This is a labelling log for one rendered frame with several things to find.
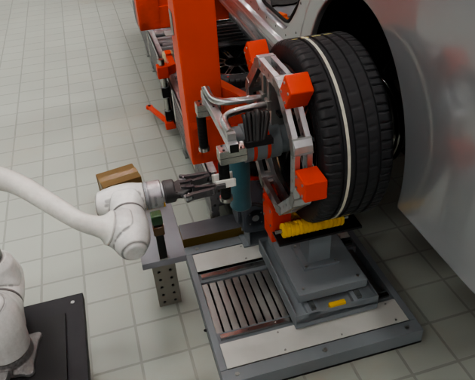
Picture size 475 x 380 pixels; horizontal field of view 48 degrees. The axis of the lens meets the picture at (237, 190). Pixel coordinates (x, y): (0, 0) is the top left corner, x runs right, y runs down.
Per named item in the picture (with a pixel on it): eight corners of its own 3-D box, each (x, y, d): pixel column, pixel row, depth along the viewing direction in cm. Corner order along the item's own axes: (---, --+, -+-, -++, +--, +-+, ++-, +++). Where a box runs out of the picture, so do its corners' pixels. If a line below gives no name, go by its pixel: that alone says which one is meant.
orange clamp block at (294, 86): (307, 105, 164) (315, 90, 156) (283, 110, 162) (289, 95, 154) (301, 86, 166) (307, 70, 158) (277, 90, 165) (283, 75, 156)
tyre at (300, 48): (324, 188, 234) (402, 232, 172) (274, 200, 230) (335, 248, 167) (307, 35, 218) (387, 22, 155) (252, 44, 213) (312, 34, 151)
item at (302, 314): (376, 309, 221) (379, 293, 215) (295, 331, 214) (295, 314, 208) (328, 235, 260) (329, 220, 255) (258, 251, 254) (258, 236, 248)
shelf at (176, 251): (187, 260, 202) (186, 255, 200) (142, 271, 199) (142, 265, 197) (168, 197, 236) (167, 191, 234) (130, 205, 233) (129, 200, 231)
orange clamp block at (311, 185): (316, 182, 171) (327, 198, 164) (293, 188, 169) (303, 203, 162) (317, 164, 167) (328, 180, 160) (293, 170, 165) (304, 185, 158)
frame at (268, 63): (311, 239, 184) (316, 97, 153) (292, 243, 183) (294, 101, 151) (263, 160, 227) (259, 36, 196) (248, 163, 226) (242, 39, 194)
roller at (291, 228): (350, 226, 204) (351, 214, 200) (277, 243, 198) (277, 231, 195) (344, 217, 208) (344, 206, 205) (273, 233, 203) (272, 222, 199)
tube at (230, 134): (286, 130, 167) (286, 100, 160) (228, 142, 163) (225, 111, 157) (269, 107, 180) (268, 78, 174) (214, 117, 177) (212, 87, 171)
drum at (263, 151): (292, 161, 188) (292, 127, 180) (234, 173, 185) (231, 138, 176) (278, 142, 200) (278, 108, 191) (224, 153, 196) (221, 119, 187)
